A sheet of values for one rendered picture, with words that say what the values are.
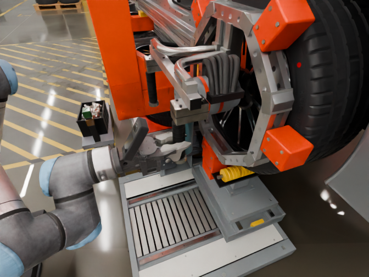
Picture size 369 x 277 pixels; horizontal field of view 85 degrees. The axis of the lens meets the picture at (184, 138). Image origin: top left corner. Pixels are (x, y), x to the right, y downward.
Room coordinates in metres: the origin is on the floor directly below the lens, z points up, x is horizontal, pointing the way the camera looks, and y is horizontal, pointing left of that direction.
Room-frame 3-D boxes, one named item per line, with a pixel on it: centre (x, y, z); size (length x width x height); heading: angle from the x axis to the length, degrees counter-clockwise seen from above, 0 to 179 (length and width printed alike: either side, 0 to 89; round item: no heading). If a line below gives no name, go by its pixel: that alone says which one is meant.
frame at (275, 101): (0.67, -0.15, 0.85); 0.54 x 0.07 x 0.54; 20
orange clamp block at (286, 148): (0.38, -0.26, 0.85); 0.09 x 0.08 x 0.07; 20
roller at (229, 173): (0.59, -0.28, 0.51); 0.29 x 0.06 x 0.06; 110
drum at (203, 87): (0.65, -0.08, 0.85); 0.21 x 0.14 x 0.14; 110
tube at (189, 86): (0.53, -0.07, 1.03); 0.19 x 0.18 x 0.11; 110
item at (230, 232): (0.73, -0.31, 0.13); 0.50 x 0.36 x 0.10; 20
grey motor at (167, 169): (0.95, 0.00, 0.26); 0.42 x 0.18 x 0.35; 110
